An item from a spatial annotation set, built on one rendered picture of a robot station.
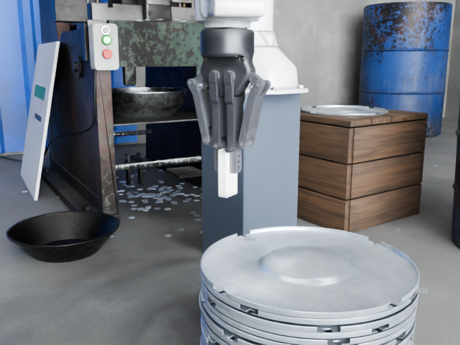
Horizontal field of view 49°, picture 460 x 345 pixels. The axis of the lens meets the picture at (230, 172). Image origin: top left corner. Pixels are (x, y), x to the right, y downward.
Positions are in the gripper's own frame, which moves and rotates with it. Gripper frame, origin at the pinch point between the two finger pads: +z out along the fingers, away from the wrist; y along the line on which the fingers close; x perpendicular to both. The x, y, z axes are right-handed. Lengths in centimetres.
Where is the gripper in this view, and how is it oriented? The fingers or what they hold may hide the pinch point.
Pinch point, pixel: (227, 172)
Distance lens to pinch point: 74.0
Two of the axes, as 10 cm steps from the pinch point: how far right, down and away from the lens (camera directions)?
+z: 0.0, 9.7, 2.2
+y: -8.3, -1.2, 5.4
